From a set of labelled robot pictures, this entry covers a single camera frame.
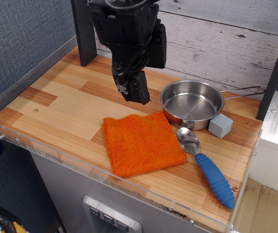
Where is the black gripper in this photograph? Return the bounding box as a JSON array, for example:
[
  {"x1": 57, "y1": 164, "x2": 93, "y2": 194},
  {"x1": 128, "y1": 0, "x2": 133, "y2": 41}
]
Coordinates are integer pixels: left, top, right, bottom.
[{"x1": 111, "y1": 46, "x2": 150, "y2": 105}]

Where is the stainless steel pot with handle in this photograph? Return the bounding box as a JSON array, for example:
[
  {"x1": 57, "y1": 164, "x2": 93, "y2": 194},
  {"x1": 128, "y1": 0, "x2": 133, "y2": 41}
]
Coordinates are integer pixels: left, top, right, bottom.
[{"x1": 160, "y1": 80, "x2": 265, "y2": 131}]

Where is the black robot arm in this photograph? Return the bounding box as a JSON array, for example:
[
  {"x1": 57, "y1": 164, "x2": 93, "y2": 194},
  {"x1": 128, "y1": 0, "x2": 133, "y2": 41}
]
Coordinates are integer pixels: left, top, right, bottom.
[{"x1": 87, "y1": 0, "x2": 166, "y2": 105}]

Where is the orange folded cloth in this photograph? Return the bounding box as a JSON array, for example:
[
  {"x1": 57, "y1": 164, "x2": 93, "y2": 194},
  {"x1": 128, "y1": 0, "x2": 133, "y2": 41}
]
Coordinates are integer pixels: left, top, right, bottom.
[{"x1": 102, "y1": 112, "x2": 187, "y2": 178}]

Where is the grey cube block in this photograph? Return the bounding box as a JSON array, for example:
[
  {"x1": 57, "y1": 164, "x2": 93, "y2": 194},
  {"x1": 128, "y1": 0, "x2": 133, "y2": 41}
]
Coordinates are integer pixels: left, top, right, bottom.
[{"x1": 208, "y1": 114, "x2": 233, "y2": 139}]

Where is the silver button control panel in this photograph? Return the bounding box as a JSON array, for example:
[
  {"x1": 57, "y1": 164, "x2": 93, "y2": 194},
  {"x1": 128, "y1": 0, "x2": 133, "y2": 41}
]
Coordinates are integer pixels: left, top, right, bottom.
[{"x1": 83, "y1": 195, "x2": 143, "y2": 233}]

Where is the white aluminium side unit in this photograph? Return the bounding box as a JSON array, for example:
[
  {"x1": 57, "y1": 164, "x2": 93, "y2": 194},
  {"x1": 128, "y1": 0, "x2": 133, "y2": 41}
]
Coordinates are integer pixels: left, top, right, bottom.
[{"x1": 249, "y1": 91, "x2": 278, "y2": 191}]

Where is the clear acrylic table guard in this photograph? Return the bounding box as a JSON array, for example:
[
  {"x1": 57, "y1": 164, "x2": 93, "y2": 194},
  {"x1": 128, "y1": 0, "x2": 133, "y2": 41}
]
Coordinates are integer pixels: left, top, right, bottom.
[{"x1": 0, "y1": 35, "x2": 263, "y2": 233}]

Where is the yellow tape object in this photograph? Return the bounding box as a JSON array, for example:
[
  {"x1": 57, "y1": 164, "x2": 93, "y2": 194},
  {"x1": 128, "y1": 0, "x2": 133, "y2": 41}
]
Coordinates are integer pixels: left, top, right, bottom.
[{"x1": 13, "y1": 222, "x2": 28, "y2": 233}]

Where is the dark left frame post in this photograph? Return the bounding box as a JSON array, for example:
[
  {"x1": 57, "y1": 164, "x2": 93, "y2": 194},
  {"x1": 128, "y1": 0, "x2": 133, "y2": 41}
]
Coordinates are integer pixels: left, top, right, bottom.
[{"x1": 71, "y1": 0, "x2": 98, "y2": 67}]

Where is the dark frame post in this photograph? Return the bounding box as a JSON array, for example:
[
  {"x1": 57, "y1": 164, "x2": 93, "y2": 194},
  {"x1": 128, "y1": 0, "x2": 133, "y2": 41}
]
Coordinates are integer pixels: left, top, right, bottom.
[
  {"x1": 256, "y1": 57, "x2": 278, "y2": 121},
  {"x1": 71, "y1": 0, "x2": 98, "y2": 67}
]

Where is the spoon with blue handle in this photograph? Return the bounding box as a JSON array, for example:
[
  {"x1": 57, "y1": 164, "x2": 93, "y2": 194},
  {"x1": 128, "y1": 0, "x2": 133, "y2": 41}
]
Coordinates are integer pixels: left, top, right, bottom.
[{"x1": 176, "y1": 127, "x2": 235, "y2": 209}]

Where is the dark right frame post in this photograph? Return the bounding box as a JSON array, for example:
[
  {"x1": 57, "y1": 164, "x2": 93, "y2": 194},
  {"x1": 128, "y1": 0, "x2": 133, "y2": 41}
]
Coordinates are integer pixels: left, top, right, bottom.
[{"x1": 256, "y1": 57, "x2": 278, "y2": 121}]

